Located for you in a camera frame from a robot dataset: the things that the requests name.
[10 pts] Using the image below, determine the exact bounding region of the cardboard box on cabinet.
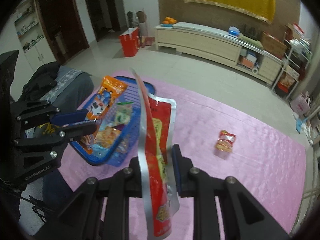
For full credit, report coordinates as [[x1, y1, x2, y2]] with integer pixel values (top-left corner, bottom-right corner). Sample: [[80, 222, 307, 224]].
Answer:
[[260, 31, 287, 59]]

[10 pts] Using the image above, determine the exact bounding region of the blue plastic basket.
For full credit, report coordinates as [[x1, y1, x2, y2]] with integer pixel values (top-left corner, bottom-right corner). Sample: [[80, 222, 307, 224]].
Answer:
[[71, 76, 140, 166]]

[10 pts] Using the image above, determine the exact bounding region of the red chips snack bag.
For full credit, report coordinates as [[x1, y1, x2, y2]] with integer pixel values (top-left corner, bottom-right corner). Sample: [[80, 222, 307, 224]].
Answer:
[[215, 130, 236, 153]]

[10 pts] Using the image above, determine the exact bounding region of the long beige TV cabinet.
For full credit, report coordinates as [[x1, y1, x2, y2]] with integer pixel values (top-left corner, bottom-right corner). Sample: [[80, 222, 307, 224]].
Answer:
[[154, 22, 282, 85]]

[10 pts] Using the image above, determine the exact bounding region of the orange cartoon snack bag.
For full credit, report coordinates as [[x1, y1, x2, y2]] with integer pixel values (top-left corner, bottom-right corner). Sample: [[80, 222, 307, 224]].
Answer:
[[79, 76, 127, 155]]

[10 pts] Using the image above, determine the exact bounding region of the white metal shelf rack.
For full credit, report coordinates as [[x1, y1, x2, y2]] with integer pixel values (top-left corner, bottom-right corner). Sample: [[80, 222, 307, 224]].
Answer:
[[271, 38, 313, 101]]

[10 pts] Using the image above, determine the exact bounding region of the blue lidded container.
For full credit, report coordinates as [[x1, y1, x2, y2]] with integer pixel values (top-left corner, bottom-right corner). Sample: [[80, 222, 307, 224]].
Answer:
[[228, 26, 241, 37]]

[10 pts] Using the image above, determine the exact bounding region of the orange box in cabinet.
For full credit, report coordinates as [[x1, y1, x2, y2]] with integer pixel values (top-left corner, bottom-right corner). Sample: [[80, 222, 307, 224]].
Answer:
[[239, 56, 254, 69]]

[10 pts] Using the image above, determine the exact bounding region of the pile of oranges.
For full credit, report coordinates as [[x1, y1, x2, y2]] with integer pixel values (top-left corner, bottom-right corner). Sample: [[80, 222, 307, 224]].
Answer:
[[162, 17, 177, 25]]

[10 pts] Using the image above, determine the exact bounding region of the large red silver snack bag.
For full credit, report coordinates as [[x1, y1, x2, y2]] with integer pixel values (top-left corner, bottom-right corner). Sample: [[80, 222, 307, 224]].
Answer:
[[132, 72, 180, 239]]

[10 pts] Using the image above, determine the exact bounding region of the pink gift bag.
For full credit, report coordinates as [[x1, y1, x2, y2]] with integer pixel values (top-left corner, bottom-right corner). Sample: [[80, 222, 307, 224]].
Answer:
[[290, 91, 311, 116]]

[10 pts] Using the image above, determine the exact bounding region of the red paper bag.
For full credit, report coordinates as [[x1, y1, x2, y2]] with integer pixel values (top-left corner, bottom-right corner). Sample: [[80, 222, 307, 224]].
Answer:
[[119, 27, 140, 57]]

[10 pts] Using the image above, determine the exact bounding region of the dark grey sofa chair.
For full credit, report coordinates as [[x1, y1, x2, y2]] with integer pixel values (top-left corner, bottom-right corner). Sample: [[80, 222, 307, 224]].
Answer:
[[18, 61, 94, 209]]

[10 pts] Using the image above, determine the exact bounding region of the pink quilted tablecloth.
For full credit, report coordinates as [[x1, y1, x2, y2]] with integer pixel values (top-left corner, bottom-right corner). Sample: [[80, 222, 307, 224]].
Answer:
[[59, 74, 306, 239]]

